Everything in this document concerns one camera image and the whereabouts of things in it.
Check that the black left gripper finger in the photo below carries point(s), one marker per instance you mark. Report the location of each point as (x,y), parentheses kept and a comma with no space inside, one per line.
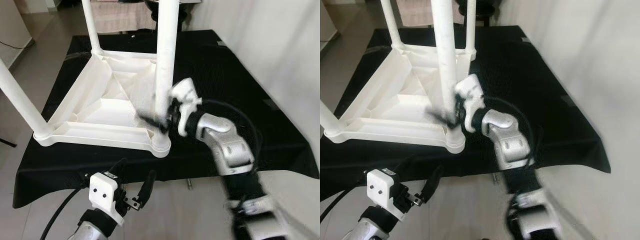
(118,166)
(434,182)
(405,164)
(149,186)

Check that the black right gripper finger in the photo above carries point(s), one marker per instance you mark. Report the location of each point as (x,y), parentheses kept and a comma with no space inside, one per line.
(155,121)
(444,118)

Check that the grey metal table foot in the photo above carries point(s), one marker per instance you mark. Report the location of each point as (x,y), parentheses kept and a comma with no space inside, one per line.
(495,178)
(189,183)

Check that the white plastic table top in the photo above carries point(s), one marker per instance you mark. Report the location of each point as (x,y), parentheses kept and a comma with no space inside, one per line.
(395,105)
(100,110)

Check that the black tablecloth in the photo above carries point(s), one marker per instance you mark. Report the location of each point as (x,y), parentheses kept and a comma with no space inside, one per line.
(225,65)
(525,65)

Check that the clear tape piece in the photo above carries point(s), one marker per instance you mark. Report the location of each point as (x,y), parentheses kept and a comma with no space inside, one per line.
(526,39)
(567,100)
(270,104)
(222,43)

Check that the checkered cloth covered table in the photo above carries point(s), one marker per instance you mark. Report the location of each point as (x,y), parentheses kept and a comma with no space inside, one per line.
(420,12)

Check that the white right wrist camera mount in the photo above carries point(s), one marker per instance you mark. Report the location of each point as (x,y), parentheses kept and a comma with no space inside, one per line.
(185,95)
(470,92)

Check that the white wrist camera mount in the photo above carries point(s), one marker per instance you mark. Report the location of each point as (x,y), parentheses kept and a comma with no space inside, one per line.
(102,192)
(470,92)
(185,95)
(381,190)

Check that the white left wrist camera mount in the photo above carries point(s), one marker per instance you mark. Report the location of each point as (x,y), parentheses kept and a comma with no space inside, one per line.
(102,192)
(381,190)

